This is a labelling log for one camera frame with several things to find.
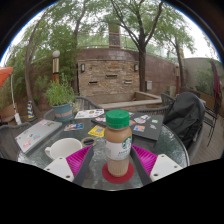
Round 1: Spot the silver laptop with stickers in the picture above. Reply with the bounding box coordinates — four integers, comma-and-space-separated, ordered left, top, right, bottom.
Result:
14, 119, 63, 154

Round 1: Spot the potted green plant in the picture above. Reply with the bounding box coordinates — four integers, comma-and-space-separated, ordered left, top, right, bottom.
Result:
43, 74, 77, 123

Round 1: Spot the white ceramic mug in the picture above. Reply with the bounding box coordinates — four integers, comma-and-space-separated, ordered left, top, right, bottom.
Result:
44, 137, 84, 161

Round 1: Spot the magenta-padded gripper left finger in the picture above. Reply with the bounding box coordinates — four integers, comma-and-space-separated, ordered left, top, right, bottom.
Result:
43, 145, 95, 187

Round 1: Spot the globe-topped lamp post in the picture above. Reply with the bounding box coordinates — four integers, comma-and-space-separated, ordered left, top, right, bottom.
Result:
51, 49, 61, 84

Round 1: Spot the brown tape roll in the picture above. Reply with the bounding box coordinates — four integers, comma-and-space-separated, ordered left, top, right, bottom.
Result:
80, 136, 98, 148

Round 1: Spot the leafy green tree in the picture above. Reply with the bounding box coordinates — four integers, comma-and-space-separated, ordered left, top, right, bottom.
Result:
99, 0, 198, 93
6, 3, 84, 118

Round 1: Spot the black metal chair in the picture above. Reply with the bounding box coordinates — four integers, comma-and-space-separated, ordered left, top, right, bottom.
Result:
203, 99, 222, 148

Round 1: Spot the yellow card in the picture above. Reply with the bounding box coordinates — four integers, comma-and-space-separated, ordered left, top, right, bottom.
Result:
87, 125, 106, 138

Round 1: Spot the flat round red coaster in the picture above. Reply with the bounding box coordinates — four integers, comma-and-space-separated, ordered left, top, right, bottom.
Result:
101, 161, 135, 184

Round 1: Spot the orange patio umbrella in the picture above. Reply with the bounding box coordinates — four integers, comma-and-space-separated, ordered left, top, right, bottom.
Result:
0, 66, 22, 125

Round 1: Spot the white printed booklet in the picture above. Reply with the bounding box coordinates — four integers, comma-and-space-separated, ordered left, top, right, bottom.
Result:
74, 108, 105, 120

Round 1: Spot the green-capped coffee drink bottle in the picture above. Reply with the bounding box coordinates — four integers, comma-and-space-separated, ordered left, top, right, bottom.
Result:
103, 109, 133, 178

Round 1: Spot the colourful picture card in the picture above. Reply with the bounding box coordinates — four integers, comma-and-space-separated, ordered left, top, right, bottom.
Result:
63, 122, 85, 132

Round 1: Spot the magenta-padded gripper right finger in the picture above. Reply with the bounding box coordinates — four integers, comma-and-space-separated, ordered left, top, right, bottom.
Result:
129, 144, 184, 186

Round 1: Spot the closed maroon umbrella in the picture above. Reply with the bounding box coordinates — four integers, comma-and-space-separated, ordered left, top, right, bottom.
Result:
209, 59, 223, 111

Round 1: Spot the blue yellow striped cone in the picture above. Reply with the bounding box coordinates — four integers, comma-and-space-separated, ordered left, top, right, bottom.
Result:
26, 100, 36, 120

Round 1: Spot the black laptop with stickers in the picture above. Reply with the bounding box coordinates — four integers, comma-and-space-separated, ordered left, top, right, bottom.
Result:
91, 111, 165, 142

